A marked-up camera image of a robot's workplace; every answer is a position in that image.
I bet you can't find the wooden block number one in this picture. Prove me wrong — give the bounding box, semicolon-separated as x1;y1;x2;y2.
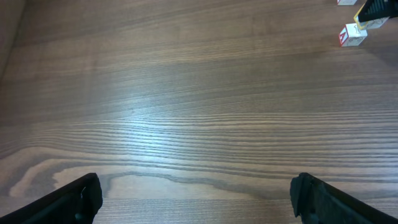
338;23;368;47

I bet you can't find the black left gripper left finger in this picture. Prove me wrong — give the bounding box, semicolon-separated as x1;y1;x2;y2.
1;173;103;224

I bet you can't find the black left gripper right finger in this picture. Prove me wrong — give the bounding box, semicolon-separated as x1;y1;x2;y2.
290;172;397;224

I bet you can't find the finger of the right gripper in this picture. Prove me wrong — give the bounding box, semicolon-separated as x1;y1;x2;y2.
358;0;397;22

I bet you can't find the wooden block yellow side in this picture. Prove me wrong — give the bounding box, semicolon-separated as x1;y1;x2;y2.
353;4;389;30

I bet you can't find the plain wooden block left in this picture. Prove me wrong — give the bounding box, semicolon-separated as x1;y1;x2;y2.
337;0;357;6

